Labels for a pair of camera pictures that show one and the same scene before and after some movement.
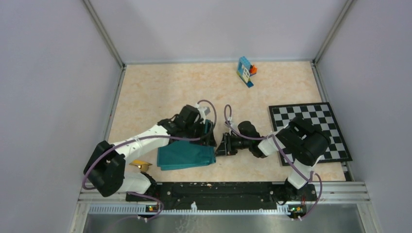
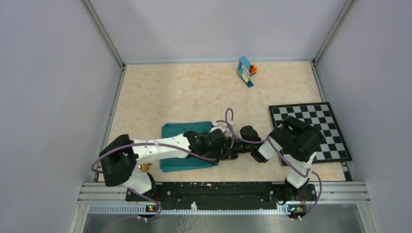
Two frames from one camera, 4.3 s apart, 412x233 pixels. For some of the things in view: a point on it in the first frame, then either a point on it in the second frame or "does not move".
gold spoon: (143, 165) does not move
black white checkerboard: (322, 116) does not move
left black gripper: (202, 126) to (217, 156)
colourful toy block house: (245, 70) does not move
